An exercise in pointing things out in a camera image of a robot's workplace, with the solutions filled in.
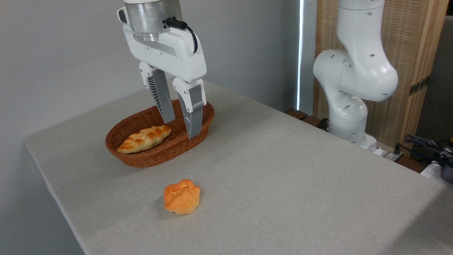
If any round orange bread bun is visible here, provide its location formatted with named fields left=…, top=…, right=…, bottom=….
left=164, top=179, right=201, bottom=215

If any long braided bread loaf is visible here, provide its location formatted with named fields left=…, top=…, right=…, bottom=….
left=116, top=125, right=172, bottom=154

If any brass screen hinge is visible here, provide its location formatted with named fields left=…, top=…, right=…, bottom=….
left=409, top=75, right=431, bottom=96

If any brown wicker basket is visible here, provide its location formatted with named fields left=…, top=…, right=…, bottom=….
left=105, top=99, right=215, bottom=168

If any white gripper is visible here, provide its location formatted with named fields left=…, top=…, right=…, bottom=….
left=122, top=25, right=207, bottom=139

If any black cable bundle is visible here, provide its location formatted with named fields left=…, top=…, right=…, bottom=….
left=405, top=134, right=453, bottom=160

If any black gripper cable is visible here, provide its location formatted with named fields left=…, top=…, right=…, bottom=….
left=166, top=17, right=199, bottom=54

